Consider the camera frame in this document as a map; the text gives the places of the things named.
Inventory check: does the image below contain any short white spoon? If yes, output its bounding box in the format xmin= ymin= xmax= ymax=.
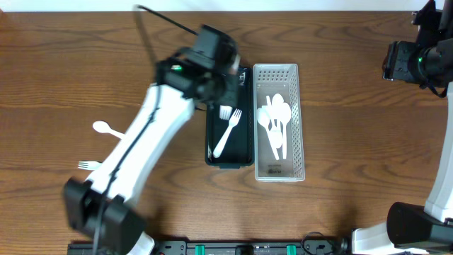
xmin=92 ymin=120 xmax=125 ymax=140

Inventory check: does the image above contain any black mounting rail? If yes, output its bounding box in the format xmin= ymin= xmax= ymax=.
xmin=67 ymin=232 xmax=351 ymax=255

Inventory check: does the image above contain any fork with mint handle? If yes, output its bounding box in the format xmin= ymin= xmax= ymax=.
xmin=78 ymin=161 xmax=102 ymax=171

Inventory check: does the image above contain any white plastic fork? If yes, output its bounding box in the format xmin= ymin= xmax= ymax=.
xmin=219 ymin=106 xmax=232 ymax=120
xmin=212 ymin=109 xmax=242 ymax=158

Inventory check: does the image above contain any dark green plastic basket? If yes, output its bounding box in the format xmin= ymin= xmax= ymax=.
xmin=205 ymin=67 xmax=254 ymax=169

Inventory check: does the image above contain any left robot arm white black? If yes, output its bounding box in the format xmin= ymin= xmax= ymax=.
xmin=63 ymin=49 xmax=241 ymax=254

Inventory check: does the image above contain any white plastic spoon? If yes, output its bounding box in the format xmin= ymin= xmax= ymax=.
xmin=280 ymin=103 xmax=292 ymax=159
xmin=271 ymin=93 xmax=284 ymax=131
xmin=256 ymin=108 xmax=280 ymax=160

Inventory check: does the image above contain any clear plastic basket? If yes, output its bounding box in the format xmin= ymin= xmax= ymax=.
xmin=253 ymin=64 xmax=305 ymax=182

